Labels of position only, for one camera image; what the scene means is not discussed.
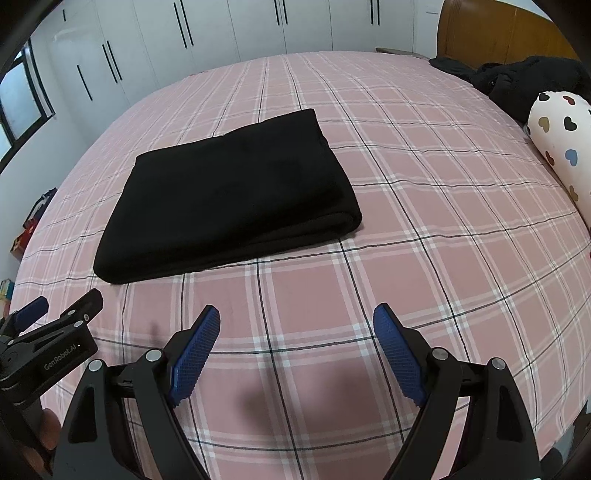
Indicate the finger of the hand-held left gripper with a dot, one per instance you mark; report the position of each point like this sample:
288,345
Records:
30,309
81,307

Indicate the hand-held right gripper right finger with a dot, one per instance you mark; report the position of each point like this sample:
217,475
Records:
399,355

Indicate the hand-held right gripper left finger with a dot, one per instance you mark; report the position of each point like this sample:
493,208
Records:
194,355

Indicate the black pants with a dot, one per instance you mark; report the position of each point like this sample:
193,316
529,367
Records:
221,194

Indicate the person's left hand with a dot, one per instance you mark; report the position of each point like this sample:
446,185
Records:
51,429

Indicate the red box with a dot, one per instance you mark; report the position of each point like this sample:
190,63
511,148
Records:
21,242

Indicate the red gift bag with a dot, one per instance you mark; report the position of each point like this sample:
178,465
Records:
31,224

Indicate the navy gift bag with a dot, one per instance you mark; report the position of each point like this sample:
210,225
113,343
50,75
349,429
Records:
46,201

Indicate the pink plaid bed sheet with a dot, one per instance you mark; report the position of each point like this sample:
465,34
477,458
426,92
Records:
415,207

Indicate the dark framed window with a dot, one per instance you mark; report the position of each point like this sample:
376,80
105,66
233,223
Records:
18,97

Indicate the heart print pillow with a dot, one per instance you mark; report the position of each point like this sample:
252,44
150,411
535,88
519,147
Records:
563,134

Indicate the black clothing pile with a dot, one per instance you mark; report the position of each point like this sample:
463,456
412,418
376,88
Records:
531,83

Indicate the wooden headboard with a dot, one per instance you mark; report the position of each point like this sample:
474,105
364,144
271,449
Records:
498,32

